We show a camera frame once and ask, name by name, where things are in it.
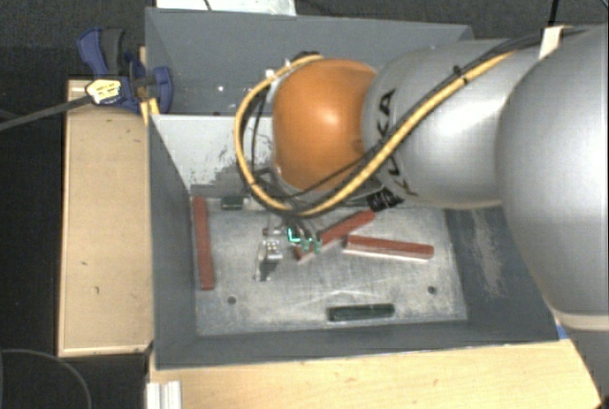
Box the black cylinder on white bracket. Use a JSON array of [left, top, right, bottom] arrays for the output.
[[366, 187, 405, 214]]

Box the grey metal bin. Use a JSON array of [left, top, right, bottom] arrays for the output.
[[144, 6, 560, 371]]

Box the pale wood board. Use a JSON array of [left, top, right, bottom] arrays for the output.
[[56, 78, 156, 359]]

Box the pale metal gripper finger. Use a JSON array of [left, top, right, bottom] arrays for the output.
[[265, 240, 286, 282], [254, 239, 269, 282]]

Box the red-brown flat block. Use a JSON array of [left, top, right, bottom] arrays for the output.
[[190, 195, 217, 291], [293, 208, 377, 263], [342, 233, 436, 264]]

